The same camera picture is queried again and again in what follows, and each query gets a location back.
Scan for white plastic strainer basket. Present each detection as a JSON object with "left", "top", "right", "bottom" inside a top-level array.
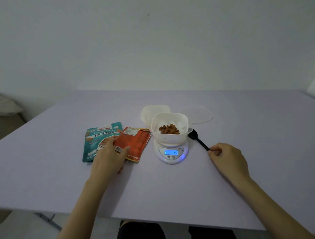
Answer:
[{"left": 150, "top": 112, "right": 193, "bottom": 146}]

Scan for white digital kitchen scale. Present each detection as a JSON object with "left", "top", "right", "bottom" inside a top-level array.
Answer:
[{"left": 154, "top": 136, "right": 189, "bottom": 165}]

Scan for teal almond packet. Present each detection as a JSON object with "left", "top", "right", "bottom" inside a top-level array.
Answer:
[{"left": 82, "top": 122, "right": 123, "bottom": 163}]

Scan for person's left hand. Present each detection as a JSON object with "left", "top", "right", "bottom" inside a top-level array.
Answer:
[{"left": 90, "top": 136, "right": 131, "bottom": 184}]

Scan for white pillow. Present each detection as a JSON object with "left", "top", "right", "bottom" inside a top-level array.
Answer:
[{"left": 0, "top": 95, "right": 24, "bottom": 116}]

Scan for pile of brown almonds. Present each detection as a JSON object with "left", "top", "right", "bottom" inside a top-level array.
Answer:
[{"left": 159, "top": 124, "right": 180, "bottom": 135}]

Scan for grey metal table leg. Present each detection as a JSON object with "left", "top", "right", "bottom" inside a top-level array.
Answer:
[{"left": 34, "top": 212, "right": 62, "bottom": 231}]

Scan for person's left forearm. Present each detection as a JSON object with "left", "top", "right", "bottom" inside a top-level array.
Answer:
[{"left": 56, "top": 175, "right": 112, "bottom": 239}]

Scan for orange snack packet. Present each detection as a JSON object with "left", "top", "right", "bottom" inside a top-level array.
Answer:
[{"left": 113, "top": 127, "right": 151, "bottom": 163}]

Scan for person's right hand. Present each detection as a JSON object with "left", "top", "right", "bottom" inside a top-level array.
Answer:
[{"left": 207, "top": 143, "right": 252, "bottom": 185}]

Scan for person's right forearm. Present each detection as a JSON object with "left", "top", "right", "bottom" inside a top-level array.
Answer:
[{"left": 233, "top": 176, "right": 315, "bottom": 239}]

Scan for person's black trousers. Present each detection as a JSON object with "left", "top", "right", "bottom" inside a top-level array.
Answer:
[{"left": 118, "top": 220, "right": 237, "bottom": 239}]

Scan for clear plastic lid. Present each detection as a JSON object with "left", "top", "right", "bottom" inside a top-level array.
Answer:
[{"left": 181, "top": 106, "right": 214, "bottom": 124}]

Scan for black plastic spoon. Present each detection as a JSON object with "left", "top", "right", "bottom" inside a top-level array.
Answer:
[{"left": 188, "top": 129, "right": 211, "bottom": 151}]

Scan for brown bed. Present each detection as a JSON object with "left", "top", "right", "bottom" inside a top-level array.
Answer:
[{"left": 0, "top": 114, "right": 26, "bottom": 141}]

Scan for white plastic container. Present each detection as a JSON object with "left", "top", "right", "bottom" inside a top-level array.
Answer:
[{"left": 140, "top": 105, "right": 171, "bottom": 129}]

